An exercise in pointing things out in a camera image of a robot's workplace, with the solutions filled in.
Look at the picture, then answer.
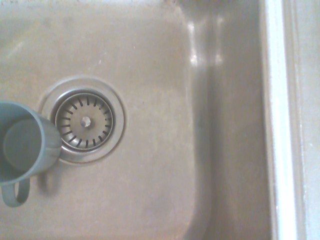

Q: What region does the stainless steel sink basin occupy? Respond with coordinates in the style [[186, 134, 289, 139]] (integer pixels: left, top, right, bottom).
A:
[[0, 0, 305, 240]]

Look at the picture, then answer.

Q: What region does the round metal drain strainer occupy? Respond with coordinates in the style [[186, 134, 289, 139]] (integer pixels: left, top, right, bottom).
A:
[[38, 77, 126, 165]]

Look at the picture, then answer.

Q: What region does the teal plastic mug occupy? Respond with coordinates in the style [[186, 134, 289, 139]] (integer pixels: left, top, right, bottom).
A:
[[0, 101, 63, 208]]

